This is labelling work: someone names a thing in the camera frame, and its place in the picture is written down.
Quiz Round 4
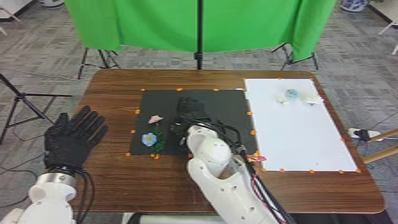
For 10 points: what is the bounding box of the blue flower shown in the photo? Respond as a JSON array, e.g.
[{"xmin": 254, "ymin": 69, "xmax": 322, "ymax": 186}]
[
  {"xmin": 284, "ymin": 88, "xmax": 302, "ymax": 100},
  {"xmin": 141, "ymin": 131, "xmax": 167, "ymax": 159}
]

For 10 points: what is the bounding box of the white flower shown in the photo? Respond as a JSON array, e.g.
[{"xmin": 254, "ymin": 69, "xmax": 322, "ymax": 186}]
[
  {"xmin": 274, "ymin": 95, "xmax": 293, "ymax": 106},
  {"xmin": 299, "ymin": 93, "xmax": 325, "ymax": 107}
]

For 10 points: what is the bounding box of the pink flower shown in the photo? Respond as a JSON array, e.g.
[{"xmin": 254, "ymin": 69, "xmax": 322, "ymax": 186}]
[
  {"xmin": 146, "ymin": 114, "xmax": 167, "ymax": 135},
  {"xmin": 245, "ymin": 153, "xmax": 268, "ymax": 164}
]

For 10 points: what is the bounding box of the black stand pole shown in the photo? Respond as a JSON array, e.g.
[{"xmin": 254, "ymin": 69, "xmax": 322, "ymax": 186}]
[{"xmin": 192, "ymin": 0, "xmax": 206, "ymax": 71}]

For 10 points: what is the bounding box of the black tripod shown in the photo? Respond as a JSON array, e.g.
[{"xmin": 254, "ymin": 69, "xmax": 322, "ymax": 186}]
[{"xmin": 0, "ymin": 73, "xmax": 75, "ymax": 145}]

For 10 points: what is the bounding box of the white sheet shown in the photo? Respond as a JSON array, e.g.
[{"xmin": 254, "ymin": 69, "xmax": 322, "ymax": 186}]
[{"xmin": 244, "ymin": 78, "xmax": 361, "ymax": 173}]

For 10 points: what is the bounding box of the black cable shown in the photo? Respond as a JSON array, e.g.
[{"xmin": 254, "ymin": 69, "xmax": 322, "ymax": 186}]
[{"xmin": 187, "ymin": 118, "xmax": 245, "ymax": 149}]

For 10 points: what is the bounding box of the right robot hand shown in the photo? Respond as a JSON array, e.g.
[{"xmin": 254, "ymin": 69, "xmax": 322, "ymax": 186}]
[{"xmin": 169, "ymin": 96, "xmax": 217, "ymax": 136}]

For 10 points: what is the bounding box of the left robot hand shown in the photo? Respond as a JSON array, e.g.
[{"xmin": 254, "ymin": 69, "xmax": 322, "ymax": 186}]
[{"xmin": 43, "ymin": 105, "xmax": 110, "ymax": 172}]

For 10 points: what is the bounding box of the dark mat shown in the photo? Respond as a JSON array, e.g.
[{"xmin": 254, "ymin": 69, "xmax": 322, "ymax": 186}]
[{"xmin": 126, "ymin": 89, "xmax": 260, "ymax": 157}]

